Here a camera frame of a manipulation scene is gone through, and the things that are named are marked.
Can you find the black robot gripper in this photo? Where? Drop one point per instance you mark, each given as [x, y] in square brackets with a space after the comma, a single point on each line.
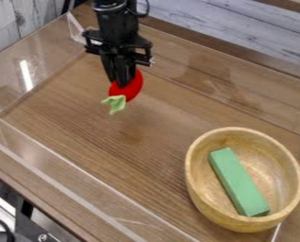
[134, 49]

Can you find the red plush strawberry toy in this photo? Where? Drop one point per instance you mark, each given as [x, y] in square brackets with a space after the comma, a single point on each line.
[119, 95]

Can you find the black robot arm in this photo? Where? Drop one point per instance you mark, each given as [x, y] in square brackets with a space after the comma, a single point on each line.
[115, 41]

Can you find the green rectangular block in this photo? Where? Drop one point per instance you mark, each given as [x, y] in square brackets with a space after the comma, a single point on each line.
[240, 187]

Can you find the wooden bowl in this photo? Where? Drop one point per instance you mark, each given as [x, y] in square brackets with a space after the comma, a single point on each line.
[273, 170]

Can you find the clear acrylic corner bracket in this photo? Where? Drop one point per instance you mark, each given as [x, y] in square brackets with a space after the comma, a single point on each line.
[75, 29]

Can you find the clear acrylic tray wall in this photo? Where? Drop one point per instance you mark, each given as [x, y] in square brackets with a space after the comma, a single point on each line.
[106, 173]

